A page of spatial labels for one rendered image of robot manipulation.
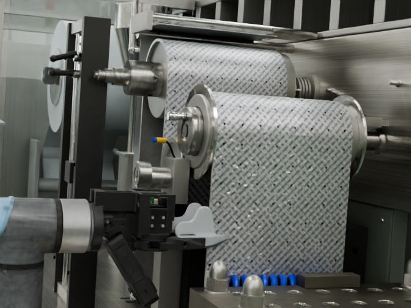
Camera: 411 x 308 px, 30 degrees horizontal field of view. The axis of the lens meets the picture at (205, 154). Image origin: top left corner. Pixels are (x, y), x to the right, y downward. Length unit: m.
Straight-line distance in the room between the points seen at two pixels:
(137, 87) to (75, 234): 0.42
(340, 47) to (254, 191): 0.42
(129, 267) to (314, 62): 0.65
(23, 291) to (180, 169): 0.31
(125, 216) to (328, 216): 0.33
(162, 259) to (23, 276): 0.26
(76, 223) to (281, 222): 0.33
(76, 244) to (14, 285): 0.10
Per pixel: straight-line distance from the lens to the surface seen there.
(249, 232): 1.17
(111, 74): 1.39
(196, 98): 1.19
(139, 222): 1.07
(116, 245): 1.08
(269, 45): 1.61
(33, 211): 1.04
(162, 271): 1.22
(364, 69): 1.39
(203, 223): 1.12
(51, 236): 1.04
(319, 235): 1.23
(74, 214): 1.05
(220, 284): 1.08
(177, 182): 1.19
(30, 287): 1.06
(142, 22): 1.43
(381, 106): 1.34
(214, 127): 1.12
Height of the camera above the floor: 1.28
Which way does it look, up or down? 3 degrees down
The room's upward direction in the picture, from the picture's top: 4 degrees clockwise
